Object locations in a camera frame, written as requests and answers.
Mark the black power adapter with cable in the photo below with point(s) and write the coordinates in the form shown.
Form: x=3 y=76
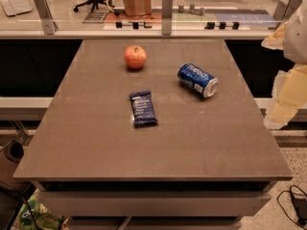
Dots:
x=299 y=201

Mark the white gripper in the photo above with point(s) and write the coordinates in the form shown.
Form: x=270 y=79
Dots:
x=296 y=38

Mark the left metal glass post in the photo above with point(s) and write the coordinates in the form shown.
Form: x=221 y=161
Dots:
x=49 y=26

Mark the grey table drawer base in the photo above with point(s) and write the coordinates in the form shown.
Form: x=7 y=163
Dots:
x=204 y=210

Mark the black office chair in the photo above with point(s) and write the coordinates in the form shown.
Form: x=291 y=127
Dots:
x=94 y=4

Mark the metal glass post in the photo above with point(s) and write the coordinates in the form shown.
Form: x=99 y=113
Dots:
x=166 y=23
x=291 y=7
x=49 y=26

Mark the middle metal glass post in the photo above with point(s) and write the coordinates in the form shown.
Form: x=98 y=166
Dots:
x=166 y=23

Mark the blue pepsi can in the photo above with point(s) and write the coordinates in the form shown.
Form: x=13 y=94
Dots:
x=197 y=79

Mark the green patterned bag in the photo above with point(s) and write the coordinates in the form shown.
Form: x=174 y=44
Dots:
x=38 y=217

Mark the right metal glass post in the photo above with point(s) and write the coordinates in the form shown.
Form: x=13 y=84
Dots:
x=291 y=7

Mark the red apple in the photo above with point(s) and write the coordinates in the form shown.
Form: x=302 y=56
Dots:
x=135 y=57

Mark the blue snack bar wrapper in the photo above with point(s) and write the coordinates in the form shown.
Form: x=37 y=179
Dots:
x=142 y=108

